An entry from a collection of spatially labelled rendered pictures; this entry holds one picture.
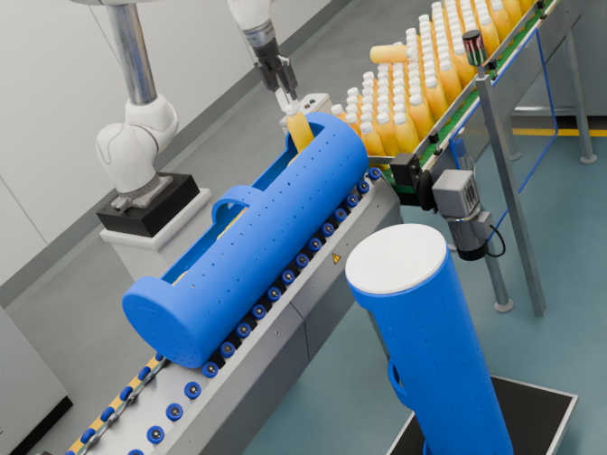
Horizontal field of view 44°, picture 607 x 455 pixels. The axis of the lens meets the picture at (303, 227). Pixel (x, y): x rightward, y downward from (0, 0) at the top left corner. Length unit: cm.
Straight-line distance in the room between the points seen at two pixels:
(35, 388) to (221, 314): 190
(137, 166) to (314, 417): 125
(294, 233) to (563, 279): 153
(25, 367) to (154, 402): 164
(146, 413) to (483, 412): 97
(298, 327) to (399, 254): 42
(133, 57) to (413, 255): 125
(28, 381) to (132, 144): 147
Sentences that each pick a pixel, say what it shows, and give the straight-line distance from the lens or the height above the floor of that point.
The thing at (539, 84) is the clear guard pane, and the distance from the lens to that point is 327.
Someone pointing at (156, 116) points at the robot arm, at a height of 130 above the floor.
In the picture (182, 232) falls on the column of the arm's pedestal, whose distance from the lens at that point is 276.
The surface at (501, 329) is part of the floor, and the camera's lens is 322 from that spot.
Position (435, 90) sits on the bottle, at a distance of 274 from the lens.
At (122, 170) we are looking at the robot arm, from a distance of 269.
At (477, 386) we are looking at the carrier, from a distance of 225.
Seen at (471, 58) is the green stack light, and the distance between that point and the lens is 255.
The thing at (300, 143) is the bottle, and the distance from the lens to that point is 237.
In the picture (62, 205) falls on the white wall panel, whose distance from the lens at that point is 517.
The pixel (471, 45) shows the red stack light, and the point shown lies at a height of 123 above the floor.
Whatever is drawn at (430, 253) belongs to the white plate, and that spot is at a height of 104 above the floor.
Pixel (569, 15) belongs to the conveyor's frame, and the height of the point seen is 79.
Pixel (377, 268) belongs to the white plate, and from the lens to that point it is 200.
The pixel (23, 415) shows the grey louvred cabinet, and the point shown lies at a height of 19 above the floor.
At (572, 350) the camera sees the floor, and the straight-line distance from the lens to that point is 308.
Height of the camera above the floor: 224
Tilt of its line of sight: 32 degrees down
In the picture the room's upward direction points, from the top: 24 degrees counter-clockwise
